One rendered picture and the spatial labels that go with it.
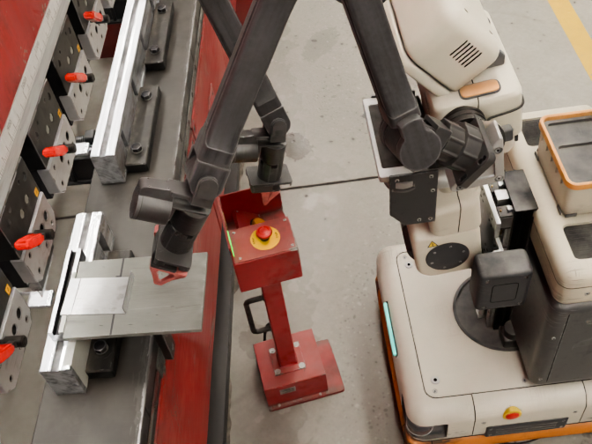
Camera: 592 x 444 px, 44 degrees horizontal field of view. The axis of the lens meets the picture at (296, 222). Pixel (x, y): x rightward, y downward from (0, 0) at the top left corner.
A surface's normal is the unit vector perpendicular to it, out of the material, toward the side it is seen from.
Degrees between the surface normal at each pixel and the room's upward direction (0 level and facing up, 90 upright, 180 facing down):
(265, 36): 76
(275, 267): 90
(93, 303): 0
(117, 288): 0
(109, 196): 0
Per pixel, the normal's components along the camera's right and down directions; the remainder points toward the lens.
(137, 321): -0.11, -0.64
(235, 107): 0.21, 0.49
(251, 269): 0.24, 0.72
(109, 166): 0.01, 0.76
